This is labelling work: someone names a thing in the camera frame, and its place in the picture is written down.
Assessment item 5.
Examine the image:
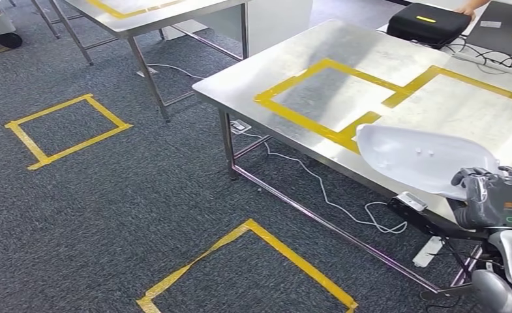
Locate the person's hand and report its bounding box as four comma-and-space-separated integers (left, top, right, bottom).
453, 3, 477, 20

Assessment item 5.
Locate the person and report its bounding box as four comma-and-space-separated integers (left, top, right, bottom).
453, 0, 492, 20

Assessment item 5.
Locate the yellow tape single rectangle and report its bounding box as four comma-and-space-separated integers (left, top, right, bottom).
85, 0, 187, 20

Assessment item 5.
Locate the dark grey flat case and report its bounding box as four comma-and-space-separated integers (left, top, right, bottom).
466, 1, 512, 61

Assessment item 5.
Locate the black cable bundle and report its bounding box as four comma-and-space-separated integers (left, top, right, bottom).
411, 37, 512, 72

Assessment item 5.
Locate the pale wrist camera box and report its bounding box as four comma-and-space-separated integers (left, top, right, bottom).
396, 192, 428, 213

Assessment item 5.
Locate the white power cable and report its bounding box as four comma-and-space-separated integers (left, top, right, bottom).
238, 129, 408, 235
147, 63, 205, 81

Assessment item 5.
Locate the stainless steel table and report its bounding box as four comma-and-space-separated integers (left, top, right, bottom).
31, 0, 250, 124

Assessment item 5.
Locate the broad white plastic part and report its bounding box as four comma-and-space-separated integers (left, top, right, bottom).
355, 124, 501, 201

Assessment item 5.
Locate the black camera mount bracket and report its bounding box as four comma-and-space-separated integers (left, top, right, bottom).
387, 198, 492, 241

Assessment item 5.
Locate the black zip case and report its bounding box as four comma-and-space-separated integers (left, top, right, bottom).
386, 3, 473, 46

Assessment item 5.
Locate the white cabinet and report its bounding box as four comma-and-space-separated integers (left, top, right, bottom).
162, 0, 314, 59

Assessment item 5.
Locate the stainless steel workbench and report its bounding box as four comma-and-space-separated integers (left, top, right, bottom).
192, 19, 512, 299

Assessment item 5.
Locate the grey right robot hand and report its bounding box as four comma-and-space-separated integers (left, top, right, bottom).
447, 166, 512, 231

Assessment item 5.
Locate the white power strip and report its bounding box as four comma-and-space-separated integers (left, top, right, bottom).
412, 236, 444, 268

